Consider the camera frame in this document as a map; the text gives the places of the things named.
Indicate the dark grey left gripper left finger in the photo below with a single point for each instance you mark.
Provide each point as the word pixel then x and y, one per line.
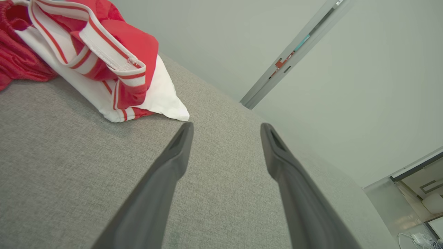
pixel 148 207

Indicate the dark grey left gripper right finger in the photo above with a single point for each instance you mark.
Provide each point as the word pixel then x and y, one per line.
pixel 304 207

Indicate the red and white t-shirt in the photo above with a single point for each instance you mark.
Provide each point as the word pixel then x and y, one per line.
pixel 155 97

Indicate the red shorts with white stitching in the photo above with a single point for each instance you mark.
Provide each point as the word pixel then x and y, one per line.
pixel 20 58

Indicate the black door frame bar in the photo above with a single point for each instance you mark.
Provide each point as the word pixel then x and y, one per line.
pixel 415 167

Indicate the grey partition post with sticker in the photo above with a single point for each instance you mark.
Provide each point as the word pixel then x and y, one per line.
pixel 277 79

